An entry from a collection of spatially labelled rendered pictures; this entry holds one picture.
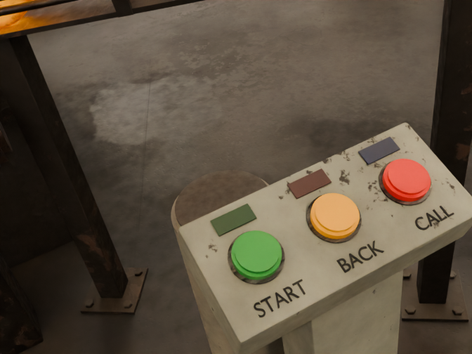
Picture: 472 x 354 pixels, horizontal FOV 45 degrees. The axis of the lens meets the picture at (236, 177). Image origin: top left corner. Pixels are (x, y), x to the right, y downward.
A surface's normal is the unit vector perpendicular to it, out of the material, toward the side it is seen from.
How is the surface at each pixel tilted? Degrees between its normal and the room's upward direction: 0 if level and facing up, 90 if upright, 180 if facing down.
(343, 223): 20
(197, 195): 0
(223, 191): 0
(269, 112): 0
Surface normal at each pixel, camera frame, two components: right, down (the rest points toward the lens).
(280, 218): 0.03, -0.53
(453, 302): -0.14, -0.76
